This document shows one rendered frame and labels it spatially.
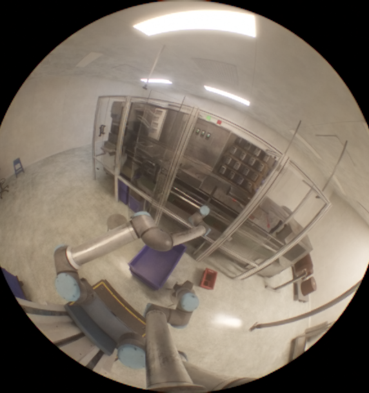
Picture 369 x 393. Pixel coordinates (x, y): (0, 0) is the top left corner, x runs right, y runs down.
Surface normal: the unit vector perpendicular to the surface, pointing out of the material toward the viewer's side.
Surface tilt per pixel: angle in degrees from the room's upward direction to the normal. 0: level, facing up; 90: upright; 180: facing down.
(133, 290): 0
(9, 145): 90
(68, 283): 5
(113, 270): 0
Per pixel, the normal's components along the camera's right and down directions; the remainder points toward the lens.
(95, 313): 0.33, -0.75
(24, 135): 0.84, 0.51
